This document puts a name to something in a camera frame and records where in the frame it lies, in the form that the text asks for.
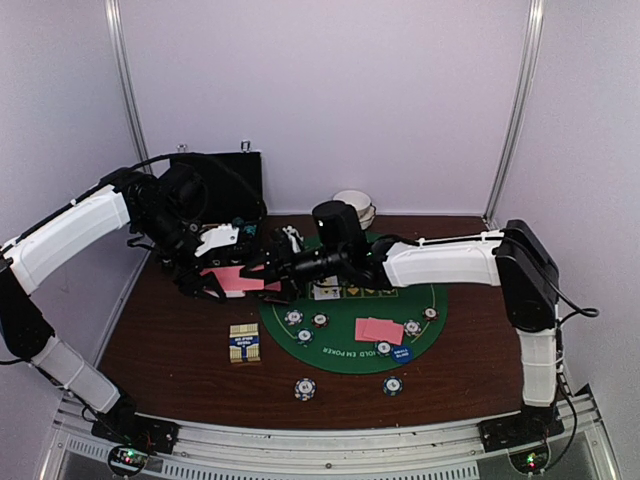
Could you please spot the green blue chip stack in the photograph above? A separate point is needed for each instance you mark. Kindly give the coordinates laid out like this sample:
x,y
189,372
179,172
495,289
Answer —
x,y
392,386

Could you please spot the white lower bowl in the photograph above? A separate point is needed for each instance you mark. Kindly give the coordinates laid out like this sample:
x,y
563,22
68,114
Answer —
x,y
367,218

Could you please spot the black poker chip case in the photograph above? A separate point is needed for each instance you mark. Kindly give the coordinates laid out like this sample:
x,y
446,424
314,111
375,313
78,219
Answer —
x,y
232,188

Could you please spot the white ceramic bowl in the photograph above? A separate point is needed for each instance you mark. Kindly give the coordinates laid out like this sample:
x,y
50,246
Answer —
x,y
359,200

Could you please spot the round green poker mat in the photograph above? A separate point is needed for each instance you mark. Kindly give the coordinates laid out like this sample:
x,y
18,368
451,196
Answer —
x,y
334,348

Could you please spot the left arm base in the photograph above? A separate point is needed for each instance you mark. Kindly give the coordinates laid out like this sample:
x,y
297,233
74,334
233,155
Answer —
x,y
147,434

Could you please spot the green blue chip bottom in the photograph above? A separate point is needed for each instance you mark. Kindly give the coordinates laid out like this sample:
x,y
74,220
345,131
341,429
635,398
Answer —
x,y
383,349

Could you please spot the brown black chip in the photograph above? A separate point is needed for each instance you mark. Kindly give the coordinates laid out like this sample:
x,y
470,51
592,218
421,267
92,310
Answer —
x,y
320,320
430,314

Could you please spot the teal chips in case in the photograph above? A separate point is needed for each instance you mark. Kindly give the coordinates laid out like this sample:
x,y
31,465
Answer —
x,y
246,228

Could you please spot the blue tan ten chip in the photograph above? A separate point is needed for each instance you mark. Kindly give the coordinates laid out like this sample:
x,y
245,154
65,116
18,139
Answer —
x,y
294,317

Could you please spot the blue small blind button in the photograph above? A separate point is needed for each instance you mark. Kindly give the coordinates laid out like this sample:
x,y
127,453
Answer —
x,y
402,354

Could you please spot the red card bottom player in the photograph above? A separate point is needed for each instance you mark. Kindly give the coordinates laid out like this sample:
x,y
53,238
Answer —
x,y
361,325

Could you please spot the red-backed card deck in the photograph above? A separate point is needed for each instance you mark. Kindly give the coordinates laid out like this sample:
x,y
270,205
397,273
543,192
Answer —
x,y
233,285

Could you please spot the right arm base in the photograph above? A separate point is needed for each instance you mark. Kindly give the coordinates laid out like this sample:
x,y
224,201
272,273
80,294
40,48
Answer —
x,y
516,430

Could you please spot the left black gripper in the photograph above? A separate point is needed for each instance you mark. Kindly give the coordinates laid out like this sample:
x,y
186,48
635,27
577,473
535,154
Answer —
x,y
189,284

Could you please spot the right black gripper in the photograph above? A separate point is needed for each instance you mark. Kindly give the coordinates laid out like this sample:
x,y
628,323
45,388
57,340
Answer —
x,y
288,275

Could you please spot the gold blue card box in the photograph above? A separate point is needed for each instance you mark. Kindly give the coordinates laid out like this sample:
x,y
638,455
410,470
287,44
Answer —
x,y
244,343

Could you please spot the red black all-in triangle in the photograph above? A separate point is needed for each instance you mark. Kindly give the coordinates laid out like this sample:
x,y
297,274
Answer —
x,y
275,300

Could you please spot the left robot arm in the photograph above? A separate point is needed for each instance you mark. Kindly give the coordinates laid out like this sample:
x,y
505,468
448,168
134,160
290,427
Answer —
x,y
163,209

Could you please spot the blue tan chip stack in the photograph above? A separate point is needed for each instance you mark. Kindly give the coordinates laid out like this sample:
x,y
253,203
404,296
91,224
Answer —
x,y
305,389

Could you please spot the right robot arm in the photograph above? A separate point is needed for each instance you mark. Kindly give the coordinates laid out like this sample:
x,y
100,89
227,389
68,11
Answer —
x,y
512,259

